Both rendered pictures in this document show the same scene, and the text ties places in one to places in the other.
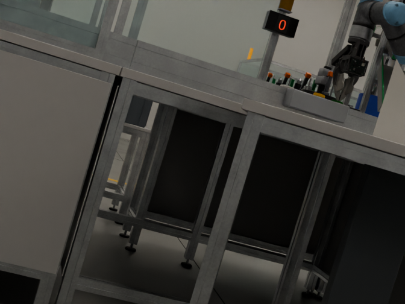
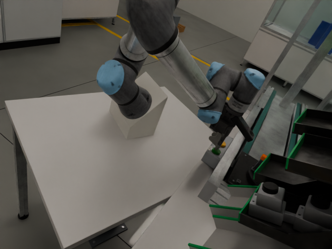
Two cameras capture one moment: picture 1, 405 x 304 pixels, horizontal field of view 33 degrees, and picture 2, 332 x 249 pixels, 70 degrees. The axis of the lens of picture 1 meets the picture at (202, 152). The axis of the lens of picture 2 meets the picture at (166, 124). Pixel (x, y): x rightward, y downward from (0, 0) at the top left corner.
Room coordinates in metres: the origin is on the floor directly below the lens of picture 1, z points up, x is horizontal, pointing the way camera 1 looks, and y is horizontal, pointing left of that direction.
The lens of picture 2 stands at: (2.60, -1.23, 1.57)
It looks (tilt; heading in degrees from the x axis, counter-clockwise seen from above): 35 degrees down; 122
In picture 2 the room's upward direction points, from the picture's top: 22 degrees clockwise
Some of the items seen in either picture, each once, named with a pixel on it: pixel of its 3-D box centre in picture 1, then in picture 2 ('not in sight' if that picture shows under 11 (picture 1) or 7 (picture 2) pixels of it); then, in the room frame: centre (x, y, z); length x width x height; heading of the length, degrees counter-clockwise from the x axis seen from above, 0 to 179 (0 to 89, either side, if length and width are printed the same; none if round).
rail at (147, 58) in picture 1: (258, 93); (238, 141); (2.37, -0.12, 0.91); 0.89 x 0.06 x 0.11; 104
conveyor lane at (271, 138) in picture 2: not in sight; (270, 157); (2.54, -0.06, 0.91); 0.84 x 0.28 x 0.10; 104
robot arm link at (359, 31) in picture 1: (361, 35); (238, 103); (2.35, -0.40, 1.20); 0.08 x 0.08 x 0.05
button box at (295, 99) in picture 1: (316, 105); (218, 148); (2.36, -0.32, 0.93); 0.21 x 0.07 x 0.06; 104
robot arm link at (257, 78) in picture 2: (368, 12); (248, 85); (2.35, -0.40, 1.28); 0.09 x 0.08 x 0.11; 31
